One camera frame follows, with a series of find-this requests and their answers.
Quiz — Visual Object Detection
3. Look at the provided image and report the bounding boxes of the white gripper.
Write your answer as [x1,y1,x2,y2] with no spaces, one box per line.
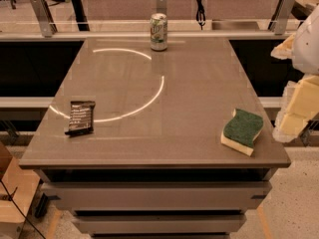
[270,6,319,142]

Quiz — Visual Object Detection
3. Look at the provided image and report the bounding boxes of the green and yellow sponge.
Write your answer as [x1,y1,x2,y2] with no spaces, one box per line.
[220,109,263,156]

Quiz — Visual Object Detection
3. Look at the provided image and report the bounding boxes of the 7up soda can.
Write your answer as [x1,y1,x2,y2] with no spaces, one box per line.
[151,13,167,51]

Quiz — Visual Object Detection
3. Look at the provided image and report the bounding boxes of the grey drawer cabinet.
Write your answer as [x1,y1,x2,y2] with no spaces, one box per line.
[20,37,290,239]

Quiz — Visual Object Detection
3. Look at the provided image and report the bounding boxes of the lower drawer front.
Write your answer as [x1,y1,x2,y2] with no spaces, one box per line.
[73,215,246,235]

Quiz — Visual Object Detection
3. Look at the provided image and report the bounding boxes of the drawer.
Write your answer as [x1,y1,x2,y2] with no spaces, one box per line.
[42,181,271,211]
[73,215,246,235]

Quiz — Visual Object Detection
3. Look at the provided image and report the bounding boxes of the black snack bar wrapper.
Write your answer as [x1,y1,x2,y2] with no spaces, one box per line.
[65,101,96,136]

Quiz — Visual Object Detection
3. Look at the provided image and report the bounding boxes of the upper drawer front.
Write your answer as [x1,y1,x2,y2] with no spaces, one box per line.
[42,181,271,211]

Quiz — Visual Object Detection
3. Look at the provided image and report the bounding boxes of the wooden box at left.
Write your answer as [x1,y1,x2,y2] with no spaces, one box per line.
[0,142,39,239]

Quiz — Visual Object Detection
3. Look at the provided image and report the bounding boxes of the right metal rail bracket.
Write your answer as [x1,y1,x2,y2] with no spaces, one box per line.
[272,0,295,35]

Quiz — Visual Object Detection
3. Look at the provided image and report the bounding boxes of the metal rail bracket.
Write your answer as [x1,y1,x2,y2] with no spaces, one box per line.
[272,0,295,35]
[156,0,167,14]
[30,0,54,37]

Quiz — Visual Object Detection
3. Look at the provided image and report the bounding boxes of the black hanging cable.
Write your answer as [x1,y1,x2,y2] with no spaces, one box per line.
[194,0,207,31]

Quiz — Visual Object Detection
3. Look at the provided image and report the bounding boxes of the centre metal rail bracket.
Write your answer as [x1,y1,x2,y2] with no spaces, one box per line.
[156,0,167,14]

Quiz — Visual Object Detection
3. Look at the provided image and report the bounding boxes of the left metal rail bracket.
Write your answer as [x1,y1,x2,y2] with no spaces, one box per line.
[30,0,54,37]

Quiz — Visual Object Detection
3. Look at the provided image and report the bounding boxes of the thin black floor cable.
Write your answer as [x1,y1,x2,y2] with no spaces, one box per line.
[0,179,48,239]

